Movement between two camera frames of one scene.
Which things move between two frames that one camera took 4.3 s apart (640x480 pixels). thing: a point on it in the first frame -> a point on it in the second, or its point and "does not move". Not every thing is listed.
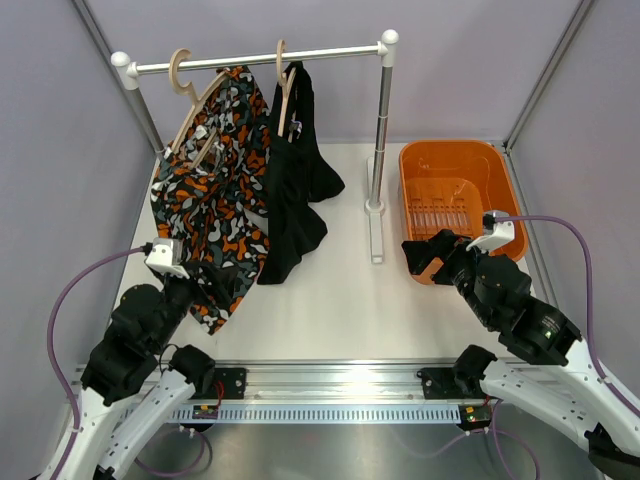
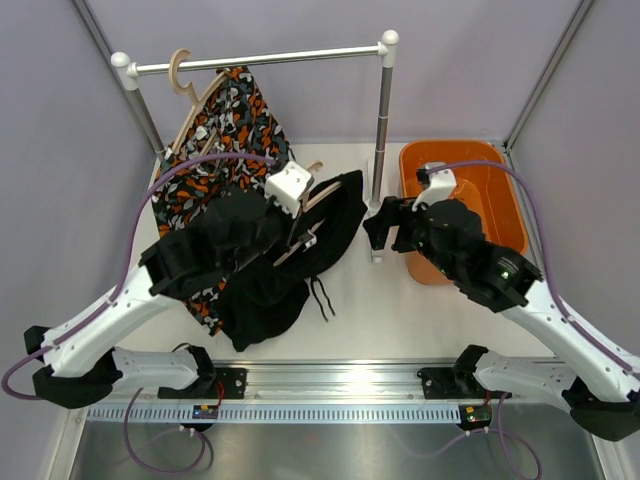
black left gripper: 220,281 -> 288,222
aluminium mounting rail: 322,381 does not move
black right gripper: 420,252 -> 378,227
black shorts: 298,174 -> 267,293
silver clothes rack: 389,43 does not move
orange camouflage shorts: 210,190 does not move
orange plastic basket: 451,185 does not move
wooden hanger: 285,80 -> 307,206
